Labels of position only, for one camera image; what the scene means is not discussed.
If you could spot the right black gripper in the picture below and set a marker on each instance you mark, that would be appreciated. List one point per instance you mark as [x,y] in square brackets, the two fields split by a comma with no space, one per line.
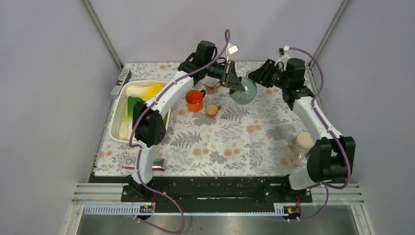
[262,74]

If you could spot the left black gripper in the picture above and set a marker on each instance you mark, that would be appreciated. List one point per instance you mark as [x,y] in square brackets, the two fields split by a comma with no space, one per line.
[229,77]

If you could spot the green glazed mug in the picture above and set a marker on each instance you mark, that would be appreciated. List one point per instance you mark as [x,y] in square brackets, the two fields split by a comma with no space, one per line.
[247,95]

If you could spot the salmon pink floral mug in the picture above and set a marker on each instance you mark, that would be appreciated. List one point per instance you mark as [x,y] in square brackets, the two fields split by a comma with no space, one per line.
[211,85]

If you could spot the small red-orange mug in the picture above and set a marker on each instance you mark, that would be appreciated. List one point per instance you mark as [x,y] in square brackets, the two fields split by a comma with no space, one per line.
[212,110]

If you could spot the orange mug black rim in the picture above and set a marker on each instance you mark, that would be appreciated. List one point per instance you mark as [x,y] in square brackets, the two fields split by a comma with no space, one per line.
[195,100]

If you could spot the cream floral mug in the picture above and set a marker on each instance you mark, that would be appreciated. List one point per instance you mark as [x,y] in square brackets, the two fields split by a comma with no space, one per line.
[298,147]

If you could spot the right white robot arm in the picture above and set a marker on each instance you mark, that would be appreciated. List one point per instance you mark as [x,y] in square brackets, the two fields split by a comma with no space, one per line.
[331,157]

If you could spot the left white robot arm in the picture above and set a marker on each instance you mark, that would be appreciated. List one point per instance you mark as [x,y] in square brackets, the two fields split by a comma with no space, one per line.
[148,126]

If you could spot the floral table mat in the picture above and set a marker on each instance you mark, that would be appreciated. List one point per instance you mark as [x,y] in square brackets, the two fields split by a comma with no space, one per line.
[242,140]

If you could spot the toy yellow cabbage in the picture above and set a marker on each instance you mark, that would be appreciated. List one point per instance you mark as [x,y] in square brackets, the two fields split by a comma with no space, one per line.
[143,92]

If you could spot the silver snack packet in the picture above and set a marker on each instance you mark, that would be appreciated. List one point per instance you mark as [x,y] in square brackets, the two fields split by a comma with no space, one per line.
[130,163]

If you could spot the white plastic tray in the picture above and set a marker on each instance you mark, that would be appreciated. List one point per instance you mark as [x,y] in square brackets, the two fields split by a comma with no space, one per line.
[120,107]

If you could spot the toy green bok choy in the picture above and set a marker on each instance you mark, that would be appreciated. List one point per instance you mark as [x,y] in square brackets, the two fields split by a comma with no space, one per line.
[127,119]

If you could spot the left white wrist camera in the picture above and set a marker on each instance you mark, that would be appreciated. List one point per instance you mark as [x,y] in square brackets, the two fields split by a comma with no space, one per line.
[230,49]

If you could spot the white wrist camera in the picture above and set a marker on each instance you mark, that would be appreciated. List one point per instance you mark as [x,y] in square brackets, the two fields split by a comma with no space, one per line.
[284,55]
[230,49]

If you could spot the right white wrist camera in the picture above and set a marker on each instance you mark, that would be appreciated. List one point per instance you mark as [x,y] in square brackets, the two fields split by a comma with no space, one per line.
[284,55]

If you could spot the grey box at wall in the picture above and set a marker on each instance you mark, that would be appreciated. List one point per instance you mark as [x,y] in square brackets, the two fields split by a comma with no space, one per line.
[122,79]

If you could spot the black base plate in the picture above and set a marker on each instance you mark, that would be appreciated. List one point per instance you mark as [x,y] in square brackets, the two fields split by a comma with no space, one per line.
[215,194]

